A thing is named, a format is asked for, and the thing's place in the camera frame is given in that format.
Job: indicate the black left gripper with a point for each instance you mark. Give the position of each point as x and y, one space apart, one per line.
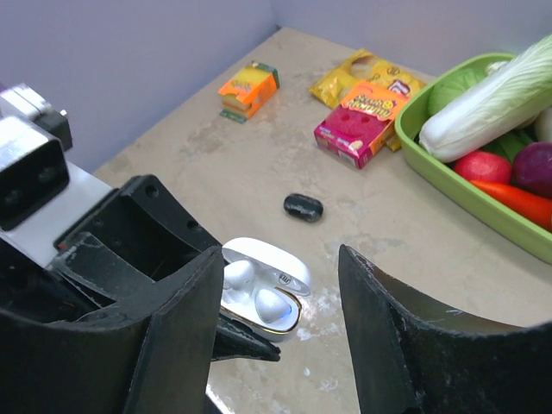
148 233

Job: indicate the orange sponge pack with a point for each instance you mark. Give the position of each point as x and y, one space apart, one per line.
243 94

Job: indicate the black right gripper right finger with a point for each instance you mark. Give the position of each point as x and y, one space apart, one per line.
414 354

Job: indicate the green napa cabbage toy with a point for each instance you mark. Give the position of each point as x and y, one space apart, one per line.
517 91

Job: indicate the orange toy carrot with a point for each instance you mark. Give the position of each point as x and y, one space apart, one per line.
530 206

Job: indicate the red toy tomato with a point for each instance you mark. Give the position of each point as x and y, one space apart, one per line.
481 165

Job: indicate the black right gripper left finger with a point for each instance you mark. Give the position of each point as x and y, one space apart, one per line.
66 367

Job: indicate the yellow chips bag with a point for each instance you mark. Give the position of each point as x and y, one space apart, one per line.
331 88

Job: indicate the purple toy onion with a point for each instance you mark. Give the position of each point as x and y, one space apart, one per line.
532 168

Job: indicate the red snack box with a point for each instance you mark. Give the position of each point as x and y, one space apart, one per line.
361 124

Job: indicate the white earbud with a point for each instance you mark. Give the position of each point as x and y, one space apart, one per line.
270 306
239 276

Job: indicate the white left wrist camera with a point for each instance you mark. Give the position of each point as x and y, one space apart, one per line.
43 195

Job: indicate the white toy garlic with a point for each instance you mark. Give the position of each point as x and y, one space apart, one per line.
542 126

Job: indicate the white earbud charging case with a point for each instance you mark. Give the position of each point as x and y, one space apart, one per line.
275 270

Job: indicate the black earbud charging case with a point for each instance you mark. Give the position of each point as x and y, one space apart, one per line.
303 207

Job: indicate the green round toy vegetable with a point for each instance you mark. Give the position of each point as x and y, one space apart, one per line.
452 87

